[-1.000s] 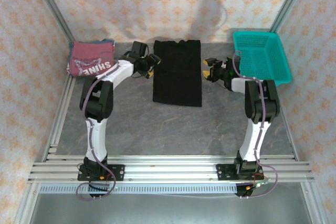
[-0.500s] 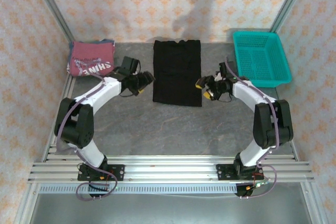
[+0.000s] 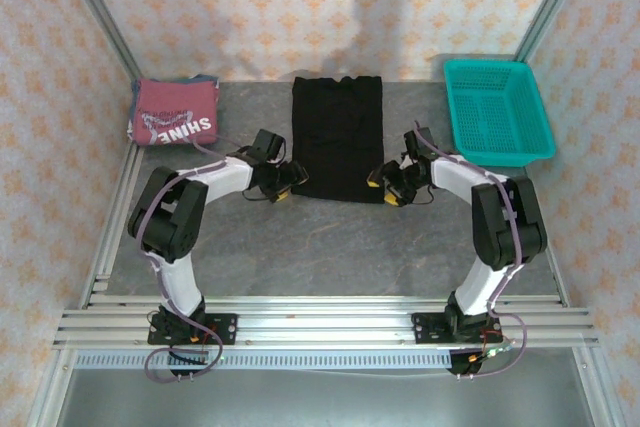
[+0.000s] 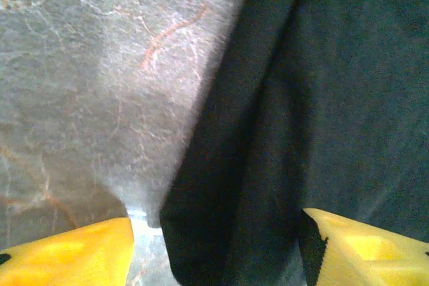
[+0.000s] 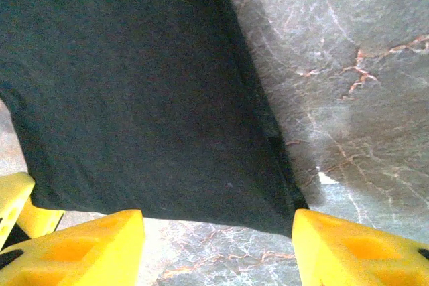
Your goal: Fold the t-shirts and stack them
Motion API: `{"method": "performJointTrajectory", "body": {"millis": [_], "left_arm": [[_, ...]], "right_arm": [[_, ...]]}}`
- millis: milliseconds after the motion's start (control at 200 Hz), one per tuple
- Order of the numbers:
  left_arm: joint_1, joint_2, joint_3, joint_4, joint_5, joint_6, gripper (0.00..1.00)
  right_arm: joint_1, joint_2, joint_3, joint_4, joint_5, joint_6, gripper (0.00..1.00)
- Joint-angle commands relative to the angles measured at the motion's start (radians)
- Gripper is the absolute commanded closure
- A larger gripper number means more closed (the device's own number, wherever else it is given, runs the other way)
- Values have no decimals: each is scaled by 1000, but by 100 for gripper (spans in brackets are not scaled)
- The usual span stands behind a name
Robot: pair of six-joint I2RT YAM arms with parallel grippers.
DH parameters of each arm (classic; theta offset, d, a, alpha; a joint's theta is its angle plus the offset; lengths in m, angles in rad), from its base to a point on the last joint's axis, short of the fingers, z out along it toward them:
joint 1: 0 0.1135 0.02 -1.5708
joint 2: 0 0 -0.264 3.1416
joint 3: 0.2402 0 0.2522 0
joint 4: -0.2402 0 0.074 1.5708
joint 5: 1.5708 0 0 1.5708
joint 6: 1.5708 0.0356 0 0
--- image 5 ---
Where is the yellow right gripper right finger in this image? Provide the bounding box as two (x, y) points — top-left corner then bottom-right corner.
(291, 208), (429, 286)

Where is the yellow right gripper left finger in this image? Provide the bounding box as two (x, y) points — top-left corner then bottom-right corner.
(0, 208), (146, 286)

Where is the black t-shirt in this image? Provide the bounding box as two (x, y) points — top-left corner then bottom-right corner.
(0, 0), (310, 238)

